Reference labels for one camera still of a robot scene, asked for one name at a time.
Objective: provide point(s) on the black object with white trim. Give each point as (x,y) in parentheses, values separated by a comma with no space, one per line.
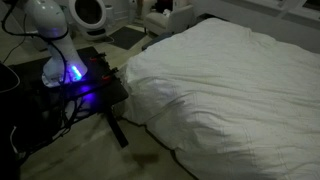
(6,78)

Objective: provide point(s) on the blue hard suitcase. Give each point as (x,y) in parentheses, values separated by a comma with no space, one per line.
(156,39)

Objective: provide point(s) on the round white litter box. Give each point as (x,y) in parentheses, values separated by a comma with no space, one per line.
(88,36)

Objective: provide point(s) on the red black clamp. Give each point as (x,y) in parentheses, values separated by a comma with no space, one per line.
(106,77)
(95,59)

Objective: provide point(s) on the white low cabinet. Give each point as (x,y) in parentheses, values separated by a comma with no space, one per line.
(121,13)

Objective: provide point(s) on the dark floor mat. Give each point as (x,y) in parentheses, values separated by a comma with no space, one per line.
(126,37)

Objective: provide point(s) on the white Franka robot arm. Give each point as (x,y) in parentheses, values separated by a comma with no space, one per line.
(56,33)

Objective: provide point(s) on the white duvet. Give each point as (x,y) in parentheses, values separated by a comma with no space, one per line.
(233,100)

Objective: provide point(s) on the dark clothes pile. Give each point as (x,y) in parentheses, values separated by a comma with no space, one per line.
(163,5)

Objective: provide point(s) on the black robot table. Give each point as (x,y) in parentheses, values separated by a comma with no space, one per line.
(106,90)

